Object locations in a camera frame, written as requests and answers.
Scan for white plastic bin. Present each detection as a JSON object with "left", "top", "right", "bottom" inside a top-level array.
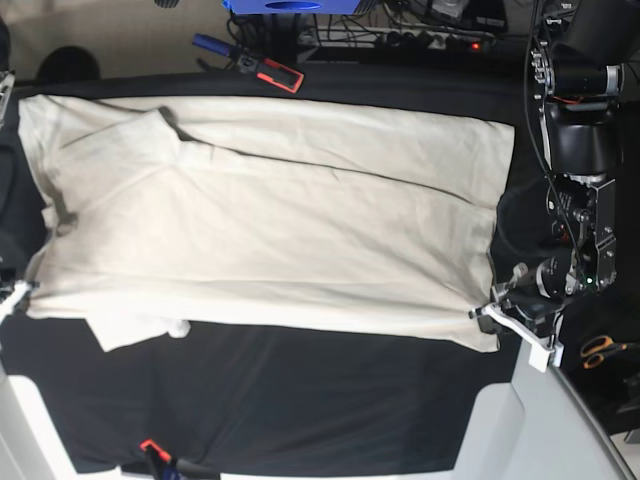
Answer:
[{"left": 452, "top": 343, "right": 635, "bottom": 479}]

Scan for blue orange clamp bottom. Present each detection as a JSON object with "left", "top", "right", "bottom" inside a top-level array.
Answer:
[{"left": 139, "top": 439, "right": 221, "bottom": 480}]

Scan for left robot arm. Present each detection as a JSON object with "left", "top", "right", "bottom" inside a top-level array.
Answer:
[{"left": 470, "top": 1, "right": 639, "bottom": 372}]

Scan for blue orange clamp top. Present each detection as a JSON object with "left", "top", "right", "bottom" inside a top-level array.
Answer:
[{"left": 192, "top": 33, "right": 304, "bottom": 94}]

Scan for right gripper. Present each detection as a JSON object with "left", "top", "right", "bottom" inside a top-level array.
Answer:
[{"left": 1, "top": 268, "right": 39, "bottom": 318}]

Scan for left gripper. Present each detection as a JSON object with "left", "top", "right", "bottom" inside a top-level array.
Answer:
[{"left": 468, "top": 262, "right": 570, "bottom": 372}]

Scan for blue orange clamp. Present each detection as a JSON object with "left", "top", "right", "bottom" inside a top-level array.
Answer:
[
  {"left": 139, "top": 439, "right": 221, "bottom": 480},
  {"left": 192, "top": 33, "right": 304, "bottom": 94}
]

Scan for white T-shirt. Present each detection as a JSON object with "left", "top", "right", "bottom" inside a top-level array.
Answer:
[{"left": 18, "top": 95, "right": 515, "bottom": 352}]

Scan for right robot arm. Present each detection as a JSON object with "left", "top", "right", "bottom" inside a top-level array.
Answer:
[{"left": 1, "top": 20, "right": 37, "bottom": 321}]

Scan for orange handled scissors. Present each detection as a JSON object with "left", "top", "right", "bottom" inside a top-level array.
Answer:
[{"left": 580, "top": 335, "right": 639, "bottom": 370}]

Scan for blue box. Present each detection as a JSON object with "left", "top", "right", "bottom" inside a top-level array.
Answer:
[{"left": 222, "top": 0, "right": 360, "bottom": 15}]

